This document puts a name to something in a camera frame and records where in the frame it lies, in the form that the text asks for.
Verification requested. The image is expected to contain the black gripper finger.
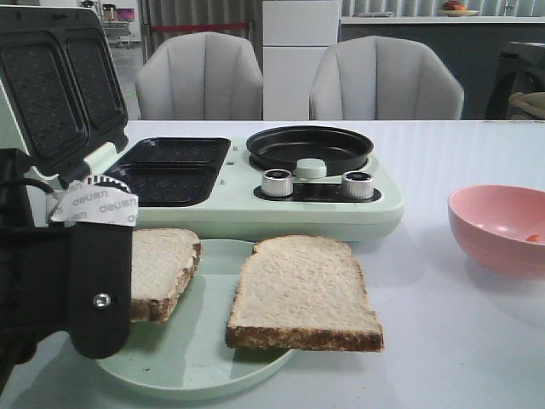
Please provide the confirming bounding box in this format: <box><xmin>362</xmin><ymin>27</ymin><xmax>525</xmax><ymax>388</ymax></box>
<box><xmin>50</xmin><ymin>174</ymin><xmax>138</xmax><ymax>359</ymax></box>

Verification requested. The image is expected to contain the right silver control knob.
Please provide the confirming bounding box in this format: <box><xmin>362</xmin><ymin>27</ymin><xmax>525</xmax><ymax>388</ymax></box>
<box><xmin>341</xmin><ymin>170</ymin><xmax>374</xmax><ymax>200</ymax></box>

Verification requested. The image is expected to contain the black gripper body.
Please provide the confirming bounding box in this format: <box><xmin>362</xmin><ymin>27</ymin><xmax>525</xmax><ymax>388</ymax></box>
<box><xmin>1</xmin><ymin>148</ymin><xmax>71</xmax><ymax>386</ymax></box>

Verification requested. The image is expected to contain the pink plastic bowl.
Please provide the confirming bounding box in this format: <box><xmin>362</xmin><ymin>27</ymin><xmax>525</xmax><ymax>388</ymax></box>
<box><xmin>448</xmin><ymin>184</ymin><xmax>544</xmax><ymax>280</ymax></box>

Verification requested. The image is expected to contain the black round frying pan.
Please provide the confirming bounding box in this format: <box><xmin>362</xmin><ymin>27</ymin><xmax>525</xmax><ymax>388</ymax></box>
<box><xmin>246</xmin><ymin>125</ymin><xmax>374</xmax><ymax>176</ymax></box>

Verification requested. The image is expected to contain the left silver control knob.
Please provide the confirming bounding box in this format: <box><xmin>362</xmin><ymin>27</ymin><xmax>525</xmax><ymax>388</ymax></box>
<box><xmin>261</xmin><ymin>169</ymin><xmax>293</xmax><ymax>198</ymax></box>

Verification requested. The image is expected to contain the white refrigerator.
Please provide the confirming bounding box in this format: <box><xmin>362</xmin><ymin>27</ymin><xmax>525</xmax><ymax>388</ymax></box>
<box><xmin>262</xmin><ymin>1</ymin><xmax>341</xmax><ymax>120</ymax></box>

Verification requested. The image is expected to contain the right grey upholstered chair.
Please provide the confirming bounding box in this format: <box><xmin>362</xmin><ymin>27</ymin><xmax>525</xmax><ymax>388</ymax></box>
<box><xmin>309</xmin><ymin>36</ymin><xmax>464</xmax><ymax>120</ymax></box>

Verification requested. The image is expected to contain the breakfast maker hinged lid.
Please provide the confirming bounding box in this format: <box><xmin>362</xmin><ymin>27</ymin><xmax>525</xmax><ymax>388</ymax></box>
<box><xmin>1</xmin><ymin>5</ymin><xmax>138</xmax><ymax>226</ymax></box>

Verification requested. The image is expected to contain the fruit plate on counter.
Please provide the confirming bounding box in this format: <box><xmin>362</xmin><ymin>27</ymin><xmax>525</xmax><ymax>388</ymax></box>
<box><xmin>438</xmin><ymin>0</ymin><xmax>479</xmax><ymax>17</ymax></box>

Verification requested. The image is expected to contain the grey upholstered chair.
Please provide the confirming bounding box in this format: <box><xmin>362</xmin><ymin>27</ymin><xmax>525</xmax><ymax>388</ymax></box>
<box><xmin>309</xmin><ymin>36</ymin><xmax>464</xmax><ymax>120</ymax></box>
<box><xmin>135</xmin><ymin>32</ymin><xmax>263</xmax><ymax>120</ymax></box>

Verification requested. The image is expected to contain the left grey upholstered chair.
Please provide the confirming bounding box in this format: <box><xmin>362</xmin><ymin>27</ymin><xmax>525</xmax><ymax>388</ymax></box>
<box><xmin>135</xmin><ymin>32</ymin><xmax>263</xmax><ymax>120</ymax></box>

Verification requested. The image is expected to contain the bread slice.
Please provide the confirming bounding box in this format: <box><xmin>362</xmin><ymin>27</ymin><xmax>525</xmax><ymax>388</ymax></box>
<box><xmin>130</xmin><ymin>228</ymin><xmax>202</xmax><ymax>323</ymax></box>
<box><xmin>226</xmin><ymin>234</ymin><xmax>384</xmax><ymax>352</ymax></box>

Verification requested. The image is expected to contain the mint green round plate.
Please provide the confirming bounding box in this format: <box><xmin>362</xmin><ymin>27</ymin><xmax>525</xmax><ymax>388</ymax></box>
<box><xmin>97</xmin><ymin>239</ymin><xmax>294</xmax><ymax>400</ymax></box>

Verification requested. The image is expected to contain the dark washing machine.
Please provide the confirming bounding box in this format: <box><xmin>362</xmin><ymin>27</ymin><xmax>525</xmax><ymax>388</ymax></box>
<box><xmin>485</xmin><ymin>42</ymin><xmax>544</xmax><ymax>119</ymax></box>

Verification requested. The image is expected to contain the silver control knob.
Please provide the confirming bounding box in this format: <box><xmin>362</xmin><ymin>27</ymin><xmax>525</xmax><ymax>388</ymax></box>
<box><xmin>261</xmin><ymin>169</ymin><xmax>293</xmax><ymax>198</ymax></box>
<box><xmin>341</xmin><ymin>170</ymin><xmax>374</xmax><ymax>200</ymax></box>

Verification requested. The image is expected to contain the mint green breakfast maker base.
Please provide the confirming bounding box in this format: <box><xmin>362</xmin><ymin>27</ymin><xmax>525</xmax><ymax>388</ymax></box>
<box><xmin>106</xmin><ymin>136</ymin><xmax>404</xmax><ymax>241</ymax></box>

